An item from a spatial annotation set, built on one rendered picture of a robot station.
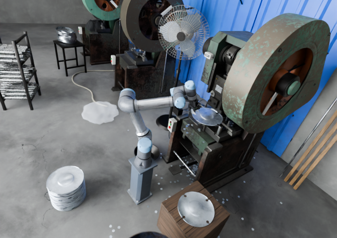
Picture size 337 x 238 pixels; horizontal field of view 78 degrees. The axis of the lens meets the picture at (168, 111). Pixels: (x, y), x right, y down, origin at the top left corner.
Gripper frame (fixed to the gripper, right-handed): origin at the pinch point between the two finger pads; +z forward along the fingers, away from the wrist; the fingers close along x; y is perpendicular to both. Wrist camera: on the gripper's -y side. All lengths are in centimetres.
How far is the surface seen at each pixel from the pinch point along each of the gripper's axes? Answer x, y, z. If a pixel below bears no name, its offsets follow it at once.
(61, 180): -122, -34, 11
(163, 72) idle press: 52, -146, 63
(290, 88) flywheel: 40, 55, -33
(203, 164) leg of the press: -17.0, 26.7, 35.4
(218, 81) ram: 31.4, -0.4, -14.5
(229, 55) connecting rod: 40, 4, -37
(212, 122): 10.8, 10.6, 14.3
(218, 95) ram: 26.1, 3.8, -3.6
